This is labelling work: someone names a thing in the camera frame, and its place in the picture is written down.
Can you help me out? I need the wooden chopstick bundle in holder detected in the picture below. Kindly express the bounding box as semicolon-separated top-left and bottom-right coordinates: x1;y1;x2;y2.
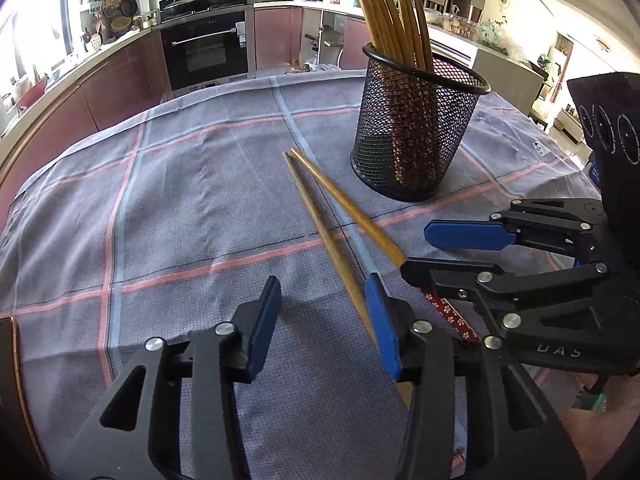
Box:
359;0;434;73

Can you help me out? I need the black mesh utensil holder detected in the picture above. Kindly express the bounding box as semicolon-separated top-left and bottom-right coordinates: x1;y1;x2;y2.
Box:
350;44;490;203

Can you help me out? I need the grey plaid tablecloth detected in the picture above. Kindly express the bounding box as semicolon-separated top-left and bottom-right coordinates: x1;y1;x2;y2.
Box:
1;70;597;479

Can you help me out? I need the black built-in oven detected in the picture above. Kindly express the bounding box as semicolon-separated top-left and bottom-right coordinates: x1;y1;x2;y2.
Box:
160;10;250;91

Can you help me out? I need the pink bowl on counter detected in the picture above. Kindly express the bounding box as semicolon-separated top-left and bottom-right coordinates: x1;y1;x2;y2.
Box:
16;77;48;110

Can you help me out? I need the wooden chopstick on table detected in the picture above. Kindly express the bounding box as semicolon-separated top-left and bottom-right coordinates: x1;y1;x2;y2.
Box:
282;148;417;409

